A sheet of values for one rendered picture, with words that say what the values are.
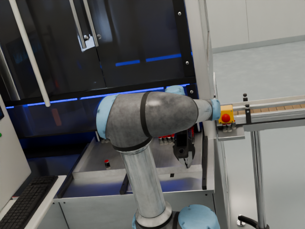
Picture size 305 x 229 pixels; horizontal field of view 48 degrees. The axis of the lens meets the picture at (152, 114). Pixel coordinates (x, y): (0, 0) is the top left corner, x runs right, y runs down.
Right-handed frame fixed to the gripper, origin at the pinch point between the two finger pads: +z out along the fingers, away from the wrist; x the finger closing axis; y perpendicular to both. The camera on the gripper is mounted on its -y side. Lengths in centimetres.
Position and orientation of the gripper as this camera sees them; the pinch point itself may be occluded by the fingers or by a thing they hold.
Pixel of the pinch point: (187, 166)
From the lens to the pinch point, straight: 148.8
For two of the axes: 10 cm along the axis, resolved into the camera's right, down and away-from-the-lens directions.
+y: 1.5, -4.3, 8.9
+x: -9.7, 1.1, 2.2
